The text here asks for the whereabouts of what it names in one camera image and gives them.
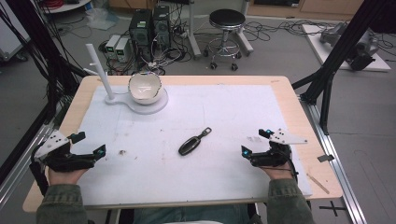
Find white foam mat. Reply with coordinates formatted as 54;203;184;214
75;84;313;207

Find black car key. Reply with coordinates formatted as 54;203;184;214
177;126;213;157

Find person's legs in jeans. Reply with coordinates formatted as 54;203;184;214
133;203;250;224

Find tangle of floor cables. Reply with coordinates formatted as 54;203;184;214
244;19;331;43

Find person's left hand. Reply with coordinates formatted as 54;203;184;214
48;168;89;187

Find clear plastic bag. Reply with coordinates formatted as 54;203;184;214
84;7;120;31

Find black tape piece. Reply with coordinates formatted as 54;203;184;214
317;153;335;163

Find white power supply unit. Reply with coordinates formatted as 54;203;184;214
114;37;131;63
105;34;121;59

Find white stand with pegs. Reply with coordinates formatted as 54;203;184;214
85;43;169;116

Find white board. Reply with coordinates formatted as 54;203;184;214
301;23;392;73

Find aluminium rail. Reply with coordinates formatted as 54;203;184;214
299;94;369;224
0;119;61;208

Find black computer tower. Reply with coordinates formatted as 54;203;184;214
128;8;154;63
151;5;172;49

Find black metal frame stand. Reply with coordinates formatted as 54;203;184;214
0;0;90;185
291;0;396;135

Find black round stool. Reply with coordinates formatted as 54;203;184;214
203;8;248;72

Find wooden stick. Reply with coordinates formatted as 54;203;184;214
305;173;331;195

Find white table leg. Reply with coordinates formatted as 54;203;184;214
235;0;255;58
186;0;203;61

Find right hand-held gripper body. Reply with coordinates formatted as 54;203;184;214
250;128;308;168

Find person's right hand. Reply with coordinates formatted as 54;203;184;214
259;164;295;182

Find white round table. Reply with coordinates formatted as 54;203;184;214
39;0;93;14

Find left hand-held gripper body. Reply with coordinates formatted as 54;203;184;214
31;130;97;173

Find white bowl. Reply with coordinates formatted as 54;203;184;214
127;72;163;105

